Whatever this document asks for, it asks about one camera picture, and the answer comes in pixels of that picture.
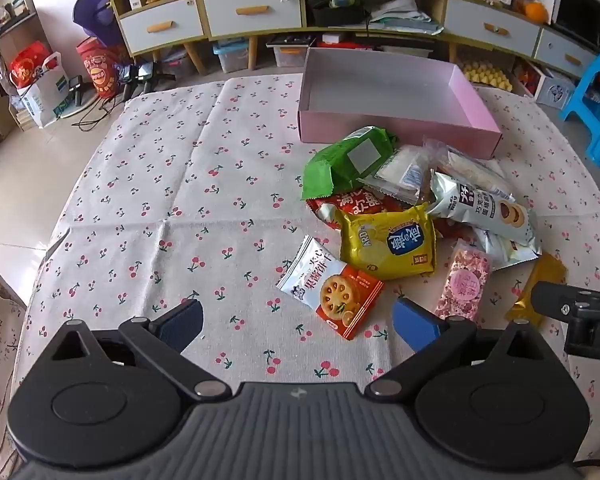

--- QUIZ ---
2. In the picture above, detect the clear white pastry packet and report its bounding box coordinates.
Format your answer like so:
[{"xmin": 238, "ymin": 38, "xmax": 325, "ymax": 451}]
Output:
[{"xmin": 357, "ymin": 145, "xmax": 433, "ymax": 206}]

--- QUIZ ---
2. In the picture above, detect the purple cap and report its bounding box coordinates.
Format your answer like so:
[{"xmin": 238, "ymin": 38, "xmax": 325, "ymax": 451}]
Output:
[{"xmin": 72, "ymin": 0, "xmax": 128, "ymax": 48}]

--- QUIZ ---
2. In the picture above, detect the yellow egg tray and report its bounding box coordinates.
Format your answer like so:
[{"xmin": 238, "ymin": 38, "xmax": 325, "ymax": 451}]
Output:
[{"xmin": 460, "ymin": 57, "xmax": 516, "ymax": 93}]

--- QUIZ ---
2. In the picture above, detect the pile of papers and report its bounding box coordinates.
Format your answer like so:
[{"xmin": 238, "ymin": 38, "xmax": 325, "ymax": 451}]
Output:
[{"xmin": 370, "ymin": 0, "xmax": 443, "ymax": 36}]

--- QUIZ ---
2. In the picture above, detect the red toy box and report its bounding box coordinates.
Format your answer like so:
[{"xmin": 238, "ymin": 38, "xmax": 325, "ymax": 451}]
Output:
[{"xmin": 512, "ymin": 57, "xmax": 543, "ymax": 98}]

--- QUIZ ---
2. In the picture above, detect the wooden bookshelf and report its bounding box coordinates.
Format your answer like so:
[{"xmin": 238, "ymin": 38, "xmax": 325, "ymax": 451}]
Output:
[{"xmin": 0, "ymin": 0, "xmax": 36, "ymax": 156}]

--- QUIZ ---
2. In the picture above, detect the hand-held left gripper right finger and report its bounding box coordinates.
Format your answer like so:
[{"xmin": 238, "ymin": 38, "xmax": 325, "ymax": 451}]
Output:
[{"xmin": 365, "ymin": 297, "xmax": 551, "ymax": 401}]

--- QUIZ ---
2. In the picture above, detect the silver cookie packet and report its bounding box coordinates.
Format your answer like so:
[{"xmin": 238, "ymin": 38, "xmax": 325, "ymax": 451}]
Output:
[
  {"xmin": 472, "ymin": 227, "xmax": 541, "ymax": 273},
  {"xmin": 427, "ymin": 170, "xmax": 541, "ymax": 256}
]

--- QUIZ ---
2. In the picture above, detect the red snack packet white print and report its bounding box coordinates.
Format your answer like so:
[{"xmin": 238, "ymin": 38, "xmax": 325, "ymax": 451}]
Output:
[{"xmin": 306, "ymin": 191, "xmax": 461, "ymax": 238}]

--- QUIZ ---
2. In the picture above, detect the clear long bread packet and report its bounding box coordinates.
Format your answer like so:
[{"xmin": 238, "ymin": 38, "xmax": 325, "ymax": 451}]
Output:
[{"xmin": 422, "ymin": 137, "xmax": 516, "ymax": 201}]

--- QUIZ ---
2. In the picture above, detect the white shopping bag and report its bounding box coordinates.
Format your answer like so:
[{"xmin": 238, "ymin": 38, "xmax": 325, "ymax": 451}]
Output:
[{"xmin": 15, "ymin": 52, "xmax": 71, "ymax": 128}]

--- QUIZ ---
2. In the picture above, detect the cherry print tablecloth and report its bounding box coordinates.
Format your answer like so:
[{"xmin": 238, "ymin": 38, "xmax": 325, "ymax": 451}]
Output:
[{"xmin": 10, "ymin": 72, "xmax": 600, "ymax": 480}]

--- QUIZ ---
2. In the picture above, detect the pink cardboard box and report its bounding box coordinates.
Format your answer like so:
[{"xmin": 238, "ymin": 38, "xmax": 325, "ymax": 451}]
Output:
[{"xmin": 297, "ymin": 47, "xmax": 503, "ymax": 160}]

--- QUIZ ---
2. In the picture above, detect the gold snack packet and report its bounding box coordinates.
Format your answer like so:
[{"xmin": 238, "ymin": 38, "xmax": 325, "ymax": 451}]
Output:
[{"xmin": 505, "ymin": 252, "xmax": 567, "ymax": 328}]

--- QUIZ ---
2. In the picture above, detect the black bag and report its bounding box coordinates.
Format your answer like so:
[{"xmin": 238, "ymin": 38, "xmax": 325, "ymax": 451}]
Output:
[{"xmin": 310, "ymin": 0, "xmax": 371, "ymax": 28}]

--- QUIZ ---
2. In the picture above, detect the red round gift bag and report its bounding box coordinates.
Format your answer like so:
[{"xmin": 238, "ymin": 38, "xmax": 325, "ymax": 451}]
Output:
[{"xmin": 75, "ymin": 37, "xmax": 126, "ymax": 98}]

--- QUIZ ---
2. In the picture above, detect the green snack packet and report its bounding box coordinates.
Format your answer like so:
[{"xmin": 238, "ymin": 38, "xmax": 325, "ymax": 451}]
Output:
[{"xmin": 302, "ymin": 126, "xmax": 398, "ymax": 201}]

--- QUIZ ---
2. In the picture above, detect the beige floral cushion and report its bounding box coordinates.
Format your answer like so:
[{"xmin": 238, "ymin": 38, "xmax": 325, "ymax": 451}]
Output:
[{"xmin": 0, "ymin": 260, "xmax": 28, "ymax": 466}]

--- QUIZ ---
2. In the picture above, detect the wooden cabinet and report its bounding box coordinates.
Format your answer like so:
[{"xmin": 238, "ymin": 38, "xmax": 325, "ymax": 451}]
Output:
[{"xmin": 97, "ymin": 0, "xmax": 600, "ymax": 81}]

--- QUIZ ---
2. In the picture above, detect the clear storage box white lid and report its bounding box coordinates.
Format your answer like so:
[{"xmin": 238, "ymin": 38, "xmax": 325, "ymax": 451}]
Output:
[{"xmin": 267, "ymin": 35, "xmax": 313, "ymax": 68}]

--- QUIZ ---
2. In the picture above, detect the pink floral snack packet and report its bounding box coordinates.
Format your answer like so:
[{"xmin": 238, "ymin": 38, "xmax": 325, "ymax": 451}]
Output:
[{"xmin": 432, "ymin": 239, "xmax": 493, "ymax": 322}]

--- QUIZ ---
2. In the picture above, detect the grey cabinet drawer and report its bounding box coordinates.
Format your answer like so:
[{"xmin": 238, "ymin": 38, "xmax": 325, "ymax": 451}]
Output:
[
  {"xmin": 445, "ymin": 0, "xmax": 538, "ymax": 58},
  {"xmin": 202, "ymin": 0, "xmax": 301, "ymax": 38},
  {"xmin": 535, "ymin": 27, "xmax": 596, "ymax": 78},
  {"xmin": 119, "ymin": 0, "xmax": 203, "ymax": 53}
]

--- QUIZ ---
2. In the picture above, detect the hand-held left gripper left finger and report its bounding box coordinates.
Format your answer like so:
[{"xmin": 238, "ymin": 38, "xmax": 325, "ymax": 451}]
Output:
[{"xmin": 45, "ymin": 299, "xmax": 231, "ymax": 401}]

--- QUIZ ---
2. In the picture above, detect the black floor cable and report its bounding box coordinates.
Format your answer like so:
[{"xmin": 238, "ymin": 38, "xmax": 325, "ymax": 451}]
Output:
[{"xmin": 60, "ymin": 95, "xmax": 126, "ymax": 131}]

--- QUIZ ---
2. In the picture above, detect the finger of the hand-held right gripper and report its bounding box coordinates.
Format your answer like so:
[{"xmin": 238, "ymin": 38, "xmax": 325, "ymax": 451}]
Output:
[{"xmin": 531, "ymin": 281, "xmax": 588, "ymax": 322}]

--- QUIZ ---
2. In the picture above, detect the black hand-held device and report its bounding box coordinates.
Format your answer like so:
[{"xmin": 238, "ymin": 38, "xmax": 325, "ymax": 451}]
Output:
[{"xmin": 67, "ymin": 75, "xmax": 88, "ymax": 108}]

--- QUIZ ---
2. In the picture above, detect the clear storage box blue lid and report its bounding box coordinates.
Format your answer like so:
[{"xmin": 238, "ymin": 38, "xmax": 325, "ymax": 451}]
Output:
[{"xmin": 212, "ymin": 40, "xmax": 253, "ymax": 73}]

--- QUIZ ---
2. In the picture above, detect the yellow snack packet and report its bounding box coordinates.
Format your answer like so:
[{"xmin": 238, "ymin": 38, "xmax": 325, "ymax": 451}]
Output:
[{"xmin": 335, "ymin": 204, "xmax": 438, "ymax": 282}]

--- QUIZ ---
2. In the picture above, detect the white printed carton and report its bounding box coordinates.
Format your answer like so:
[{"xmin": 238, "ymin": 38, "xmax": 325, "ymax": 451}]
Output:
[{"xmin": 535, "ymin": 67, "xmax": 576, "ymax": 111}]

